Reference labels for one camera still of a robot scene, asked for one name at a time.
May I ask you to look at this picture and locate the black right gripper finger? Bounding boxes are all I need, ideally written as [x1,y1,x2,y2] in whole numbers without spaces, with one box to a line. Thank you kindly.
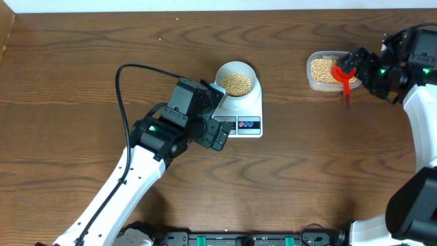
[336,47,370,70]
[343,68,356,81]

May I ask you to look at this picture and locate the red measuring scoop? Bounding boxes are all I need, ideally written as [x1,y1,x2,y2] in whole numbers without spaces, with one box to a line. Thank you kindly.
[331,65,352,109]

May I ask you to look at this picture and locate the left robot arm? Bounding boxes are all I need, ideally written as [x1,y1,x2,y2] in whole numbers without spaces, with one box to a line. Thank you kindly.
[54,103,231,246]

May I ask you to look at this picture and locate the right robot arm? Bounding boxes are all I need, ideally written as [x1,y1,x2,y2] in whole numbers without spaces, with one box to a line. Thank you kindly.
[331,23,436,245]

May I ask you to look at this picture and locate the white digital kitchen scale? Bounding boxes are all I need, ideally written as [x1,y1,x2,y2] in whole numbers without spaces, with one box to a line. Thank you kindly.
[212,78,264,138]

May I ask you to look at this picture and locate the soybeans in bowl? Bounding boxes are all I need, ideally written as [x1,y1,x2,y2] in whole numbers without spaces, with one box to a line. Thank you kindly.
[221,72,252,97]

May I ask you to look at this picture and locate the white round bowl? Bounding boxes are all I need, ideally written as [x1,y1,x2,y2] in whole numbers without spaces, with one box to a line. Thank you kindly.
[214,61,257,97]

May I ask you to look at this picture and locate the pile of soybeans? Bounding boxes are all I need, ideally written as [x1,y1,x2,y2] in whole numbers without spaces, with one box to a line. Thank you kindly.
[311,59,341,84]

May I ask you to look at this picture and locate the clear plastic container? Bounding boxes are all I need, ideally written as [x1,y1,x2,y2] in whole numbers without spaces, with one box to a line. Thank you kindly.
[307,51,348,92]

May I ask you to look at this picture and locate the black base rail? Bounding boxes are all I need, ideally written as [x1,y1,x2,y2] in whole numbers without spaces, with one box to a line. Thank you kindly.
[119,231,352,246]

